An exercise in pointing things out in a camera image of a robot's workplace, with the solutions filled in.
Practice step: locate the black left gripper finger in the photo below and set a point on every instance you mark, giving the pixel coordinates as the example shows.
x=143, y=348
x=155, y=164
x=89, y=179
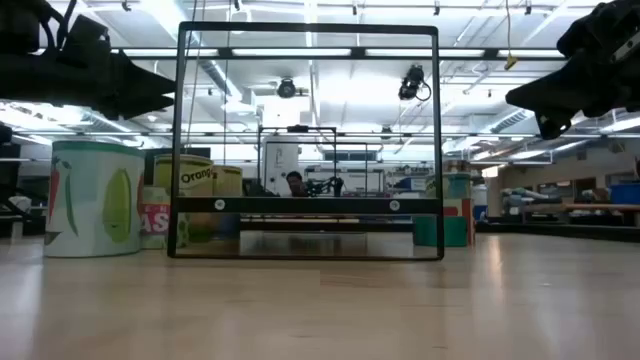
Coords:
x=132, y=107
x=142, y=82

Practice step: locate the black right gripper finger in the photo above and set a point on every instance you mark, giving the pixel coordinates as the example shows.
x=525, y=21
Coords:
x=552, y=125
x=550, y=92

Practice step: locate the yellow orange print can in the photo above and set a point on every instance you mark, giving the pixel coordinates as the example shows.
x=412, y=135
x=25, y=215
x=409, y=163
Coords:
x=192, y=175

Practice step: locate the white vegetable print can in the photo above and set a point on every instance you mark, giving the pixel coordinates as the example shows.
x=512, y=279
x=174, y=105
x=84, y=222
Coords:
x=90, y=200

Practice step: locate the yellow and blue can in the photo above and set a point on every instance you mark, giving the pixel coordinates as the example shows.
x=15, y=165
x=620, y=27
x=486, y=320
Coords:
x=227, y=181

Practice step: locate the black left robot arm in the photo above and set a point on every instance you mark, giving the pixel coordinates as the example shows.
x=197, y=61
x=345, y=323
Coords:
x=20, y=25

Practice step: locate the black background robot arm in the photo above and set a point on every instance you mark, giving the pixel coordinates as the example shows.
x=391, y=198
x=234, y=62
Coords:
x=327, y=186

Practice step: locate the black metal glass shelf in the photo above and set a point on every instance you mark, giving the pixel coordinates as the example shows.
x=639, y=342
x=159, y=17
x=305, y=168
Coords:
x=300, y=205

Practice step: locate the wooden background workbench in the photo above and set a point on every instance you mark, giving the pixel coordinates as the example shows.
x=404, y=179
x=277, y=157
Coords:
x=590, y=207

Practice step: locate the blue storage bin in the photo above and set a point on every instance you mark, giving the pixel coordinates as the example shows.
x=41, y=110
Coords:
x=625, y=193

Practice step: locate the peas can pink label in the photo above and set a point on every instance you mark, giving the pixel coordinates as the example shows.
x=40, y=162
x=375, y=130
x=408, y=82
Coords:
x=155, y=220

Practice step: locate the short teal can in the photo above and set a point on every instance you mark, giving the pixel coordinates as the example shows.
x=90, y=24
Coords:
x=440, y=231

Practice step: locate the person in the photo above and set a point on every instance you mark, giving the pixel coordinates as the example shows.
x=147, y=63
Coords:
x=295, y=182

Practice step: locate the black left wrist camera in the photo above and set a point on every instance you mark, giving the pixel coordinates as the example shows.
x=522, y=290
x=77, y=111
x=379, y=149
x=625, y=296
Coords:
x=82, y=40

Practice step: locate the black machine frame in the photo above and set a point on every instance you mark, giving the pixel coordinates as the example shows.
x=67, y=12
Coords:
x=7, y=170

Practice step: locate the black table edge rail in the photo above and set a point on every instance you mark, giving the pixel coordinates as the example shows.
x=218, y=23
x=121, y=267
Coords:
x=550, y=232

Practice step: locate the round black overhead camera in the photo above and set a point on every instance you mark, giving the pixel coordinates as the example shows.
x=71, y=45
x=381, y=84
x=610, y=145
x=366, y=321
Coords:
x=286, y=88

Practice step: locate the black overhead frame bar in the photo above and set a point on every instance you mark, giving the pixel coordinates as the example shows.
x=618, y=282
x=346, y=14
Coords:
x=357, y=52

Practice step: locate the thin black horizontal rail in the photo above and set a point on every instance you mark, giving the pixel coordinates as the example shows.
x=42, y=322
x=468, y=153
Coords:
x=350, y=134

